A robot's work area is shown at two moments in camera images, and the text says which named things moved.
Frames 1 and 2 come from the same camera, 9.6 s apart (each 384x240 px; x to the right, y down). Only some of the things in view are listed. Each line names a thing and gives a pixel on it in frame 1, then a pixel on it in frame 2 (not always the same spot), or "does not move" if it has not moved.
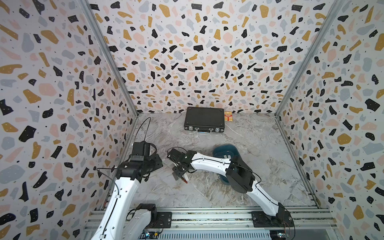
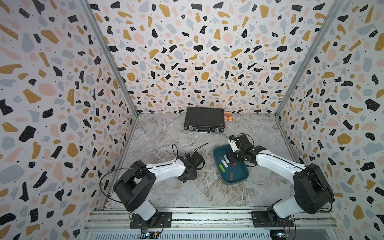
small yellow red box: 228,116 does not move
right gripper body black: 177,171 -> 235,156
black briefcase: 204,120 does not move
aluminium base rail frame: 230,223 does not move
